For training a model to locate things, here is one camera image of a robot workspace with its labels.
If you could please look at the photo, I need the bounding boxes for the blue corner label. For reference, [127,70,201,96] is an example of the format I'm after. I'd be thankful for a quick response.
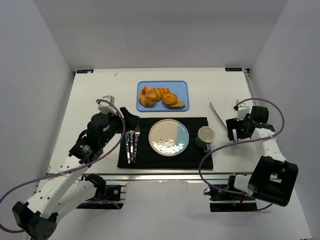
[224,67,243,72]
[76,69,94,74]

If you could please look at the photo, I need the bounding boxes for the right blue corner label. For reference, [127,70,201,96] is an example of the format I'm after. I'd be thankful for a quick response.
[224,67,243,72]

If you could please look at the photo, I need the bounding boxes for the black placemat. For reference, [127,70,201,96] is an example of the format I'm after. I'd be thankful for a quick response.
[117,117,209,170]

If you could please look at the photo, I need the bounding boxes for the round knotted bread roll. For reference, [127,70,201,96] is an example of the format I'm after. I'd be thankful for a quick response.
[138,86,157,107]

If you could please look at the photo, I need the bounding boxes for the brown bread slice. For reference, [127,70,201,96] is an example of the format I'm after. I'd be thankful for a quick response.
[168,101,186,109]

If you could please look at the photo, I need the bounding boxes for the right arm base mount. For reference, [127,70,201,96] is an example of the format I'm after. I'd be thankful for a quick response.
[203,173,258,213]

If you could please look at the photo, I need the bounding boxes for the silver fork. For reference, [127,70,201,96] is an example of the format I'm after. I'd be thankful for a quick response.
[133,124,140,164]

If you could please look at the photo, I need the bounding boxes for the metal tongs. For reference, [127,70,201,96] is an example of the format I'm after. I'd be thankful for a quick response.
[209,102,229,137]

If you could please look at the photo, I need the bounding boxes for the left blue corner label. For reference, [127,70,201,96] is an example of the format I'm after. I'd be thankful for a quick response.
[76,69,94,74]

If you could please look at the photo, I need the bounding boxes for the blue plastic tray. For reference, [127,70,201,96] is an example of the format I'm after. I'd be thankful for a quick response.
[136,80,190,112]

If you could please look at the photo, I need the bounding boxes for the orange bagel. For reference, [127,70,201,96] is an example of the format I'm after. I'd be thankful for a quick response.
[162,92,178,105]

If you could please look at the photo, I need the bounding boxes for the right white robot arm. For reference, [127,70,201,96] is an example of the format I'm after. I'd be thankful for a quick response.
[226,104,299,207]

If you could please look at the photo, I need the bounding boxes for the silver knife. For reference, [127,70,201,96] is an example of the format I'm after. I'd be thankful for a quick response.
[125,132,131,164]

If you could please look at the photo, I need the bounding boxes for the silver spoon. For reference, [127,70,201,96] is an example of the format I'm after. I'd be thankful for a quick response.
[129,130,135,164]

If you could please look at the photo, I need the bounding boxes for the aluminium frame rail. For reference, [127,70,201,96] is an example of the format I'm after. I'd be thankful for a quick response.
[37,172,283,187]

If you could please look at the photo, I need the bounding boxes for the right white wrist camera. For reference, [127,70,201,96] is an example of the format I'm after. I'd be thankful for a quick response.
[233,99,250,121]

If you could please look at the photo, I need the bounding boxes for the dark green mug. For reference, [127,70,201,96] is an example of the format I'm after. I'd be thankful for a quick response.
[195,126,216,153]

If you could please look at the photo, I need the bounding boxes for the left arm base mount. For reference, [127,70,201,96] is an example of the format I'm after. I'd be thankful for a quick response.
[77,180,127,210]

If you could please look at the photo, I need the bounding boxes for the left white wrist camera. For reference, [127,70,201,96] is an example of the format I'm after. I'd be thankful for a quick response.
[96,95,117,115]

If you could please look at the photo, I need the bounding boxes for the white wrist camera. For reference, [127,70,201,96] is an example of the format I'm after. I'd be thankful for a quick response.
[96,95,117,115]
[233,99,250,121]

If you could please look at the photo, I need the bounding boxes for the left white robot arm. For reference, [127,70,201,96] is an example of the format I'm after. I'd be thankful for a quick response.
[12,107,140,240]

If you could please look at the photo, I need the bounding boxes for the striped croissant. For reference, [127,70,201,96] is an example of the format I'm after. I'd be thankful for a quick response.
[153,87,170,102]

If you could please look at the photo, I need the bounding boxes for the white and blue plate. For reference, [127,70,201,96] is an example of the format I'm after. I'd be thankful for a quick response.
[148,119,190,157]

